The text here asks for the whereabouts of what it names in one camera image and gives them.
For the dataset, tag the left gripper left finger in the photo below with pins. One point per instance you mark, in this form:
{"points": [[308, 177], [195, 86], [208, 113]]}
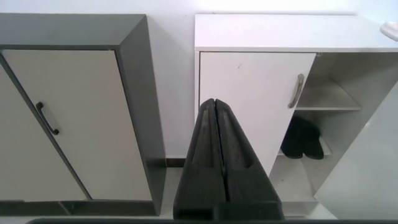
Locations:
{"points": [[202, 180]]}

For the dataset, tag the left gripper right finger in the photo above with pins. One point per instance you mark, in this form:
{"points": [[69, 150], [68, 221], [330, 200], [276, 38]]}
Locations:
{"points": [[245, 183]]}

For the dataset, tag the grey cabinet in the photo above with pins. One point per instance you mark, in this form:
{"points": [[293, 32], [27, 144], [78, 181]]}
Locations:
{"points": [[140, 102]]}

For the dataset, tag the white open cabinet door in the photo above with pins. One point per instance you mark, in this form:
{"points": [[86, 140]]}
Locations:
{"points": [[367, 168]]}

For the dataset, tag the white cabinet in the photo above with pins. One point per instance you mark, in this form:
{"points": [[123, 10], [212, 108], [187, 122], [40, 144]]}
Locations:
{"points": [[329, 68]]}

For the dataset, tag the white object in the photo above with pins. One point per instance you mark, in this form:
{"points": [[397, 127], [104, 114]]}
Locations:
{"points": [[391, 30]]}

